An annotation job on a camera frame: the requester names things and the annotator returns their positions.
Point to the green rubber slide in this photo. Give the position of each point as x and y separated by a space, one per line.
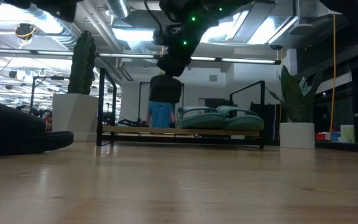
244 123
197 121

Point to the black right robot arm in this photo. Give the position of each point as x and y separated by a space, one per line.
204 18

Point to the black background monitor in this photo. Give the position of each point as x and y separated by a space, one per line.
216 102

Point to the hanging linear ceiling light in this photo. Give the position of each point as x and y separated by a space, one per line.
247 60

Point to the green cactus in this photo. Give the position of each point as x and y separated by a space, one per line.
81 62

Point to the white hexagonal plant pot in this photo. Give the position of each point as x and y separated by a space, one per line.
73 118

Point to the green leafy plant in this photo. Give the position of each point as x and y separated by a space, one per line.
291 96

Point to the white round plant pot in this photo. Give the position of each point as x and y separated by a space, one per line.
297 135

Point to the small red box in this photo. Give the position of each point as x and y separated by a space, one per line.
320 136

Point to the small blue box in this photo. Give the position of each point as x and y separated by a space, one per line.
336 136

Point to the pale small container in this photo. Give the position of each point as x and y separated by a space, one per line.
347 133

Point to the wooden shelf with black frame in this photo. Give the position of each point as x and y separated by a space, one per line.
179 130

